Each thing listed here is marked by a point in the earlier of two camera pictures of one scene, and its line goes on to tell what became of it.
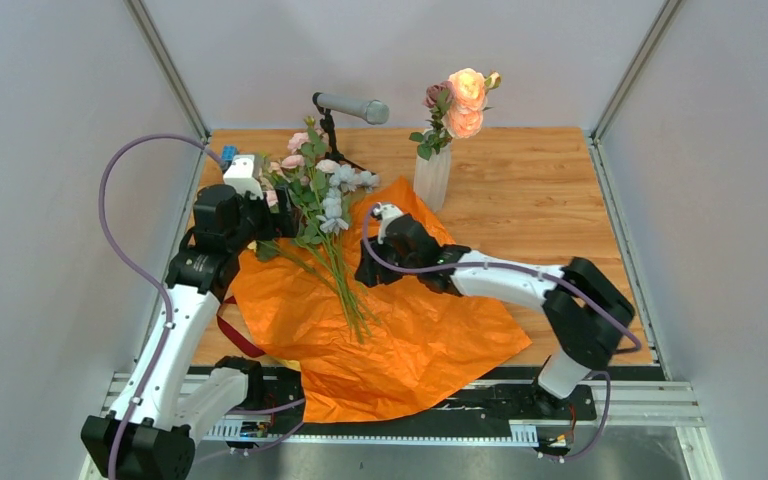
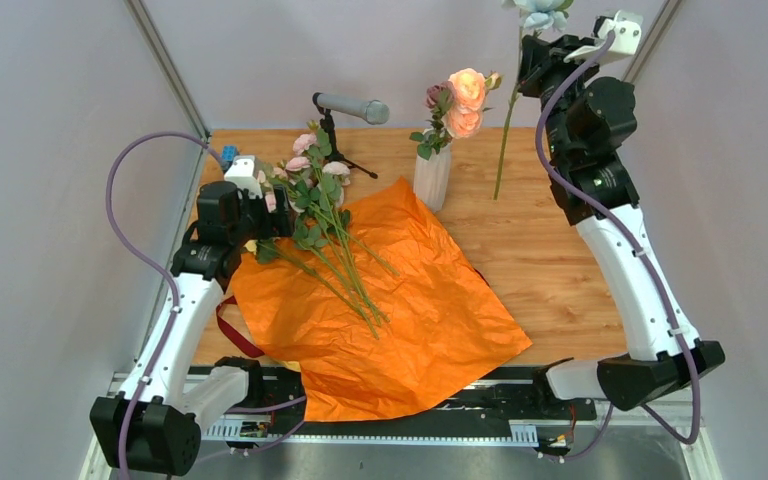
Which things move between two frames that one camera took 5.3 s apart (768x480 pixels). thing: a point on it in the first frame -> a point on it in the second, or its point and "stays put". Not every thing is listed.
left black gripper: [277, 224] stays put
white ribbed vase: [431, 176] stays put
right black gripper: [374, 275] -> [543, 59]
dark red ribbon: [235, 337] stays put
